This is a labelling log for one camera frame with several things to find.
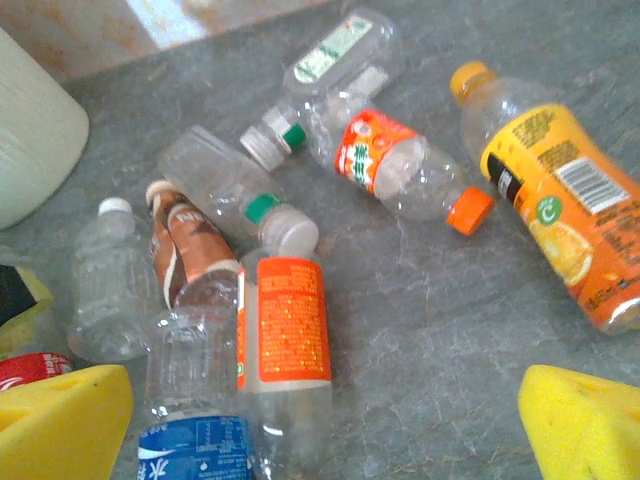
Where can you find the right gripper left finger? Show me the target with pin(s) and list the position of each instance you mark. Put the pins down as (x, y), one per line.
(60, 425)

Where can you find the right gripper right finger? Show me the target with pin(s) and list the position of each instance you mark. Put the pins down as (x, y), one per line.
(585, 430)

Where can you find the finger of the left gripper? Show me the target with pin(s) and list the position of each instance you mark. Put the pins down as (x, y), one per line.
(15, 290)

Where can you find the red cola bottle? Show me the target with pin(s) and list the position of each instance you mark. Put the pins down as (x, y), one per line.
(35, 367)

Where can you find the clear water bottle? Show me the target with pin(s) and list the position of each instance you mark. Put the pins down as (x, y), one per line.
(107, 280)

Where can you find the blue label bottle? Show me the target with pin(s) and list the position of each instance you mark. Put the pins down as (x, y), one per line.
(195, 445)

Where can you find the brown label bottle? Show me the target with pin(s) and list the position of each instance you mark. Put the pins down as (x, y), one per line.
(192, 245)

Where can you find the round clear bottle green band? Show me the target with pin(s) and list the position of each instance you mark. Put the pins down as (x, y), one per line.
(215, 185)

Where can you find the yellow orange juice bottle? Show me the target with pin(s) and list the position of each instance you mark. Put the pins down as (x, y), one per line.
(560, 200)

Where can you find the orange text label bottle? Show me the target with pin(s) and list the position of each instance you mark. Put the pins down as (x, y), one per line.
(292, 320)

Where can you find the small orange label bottle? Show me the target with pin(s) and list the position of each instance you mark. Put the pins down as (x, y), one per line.
(385, 160)

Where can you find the white plastic bin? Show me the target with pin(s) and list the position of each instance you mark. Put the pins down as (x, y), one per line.
(35, 145)

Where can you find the square clear bottle green band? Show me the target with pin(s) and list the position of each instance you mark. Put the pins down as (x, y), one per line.
(345, 60)

